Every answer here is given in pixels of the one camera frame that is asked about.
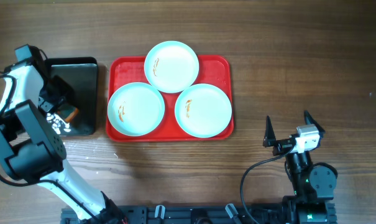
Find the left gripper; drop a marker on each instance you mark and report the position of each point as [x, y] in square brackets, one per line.
[54, 101]

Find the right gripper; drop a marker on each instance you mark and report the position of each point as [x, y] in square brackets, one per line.
[282, 145]

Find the green orange sponge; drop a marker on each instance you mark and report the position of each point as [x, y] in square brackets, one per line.
[67, 112]

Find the white plate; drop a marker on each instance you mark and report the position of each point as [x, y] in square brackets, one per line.
[203, 110]
[171, 66]
[136, 109]

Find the white plate top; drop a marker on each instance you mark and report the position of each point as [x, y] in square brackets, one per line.
[171, 66]

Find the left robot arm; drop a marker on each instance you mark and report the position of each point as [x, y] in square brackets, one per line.
[32, 153]

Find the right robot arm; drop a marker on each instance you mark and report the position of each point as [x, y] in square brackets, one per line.
[313, 183]

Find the black water tray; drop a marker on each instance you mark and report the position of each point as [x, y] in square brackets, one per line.
[81, 73]

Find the red plastic tray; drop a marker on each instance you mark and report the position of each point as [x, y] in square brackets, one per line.
[213, 70]

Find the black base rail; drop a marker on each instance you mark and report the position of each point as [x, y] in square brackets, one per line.
[219, 215]

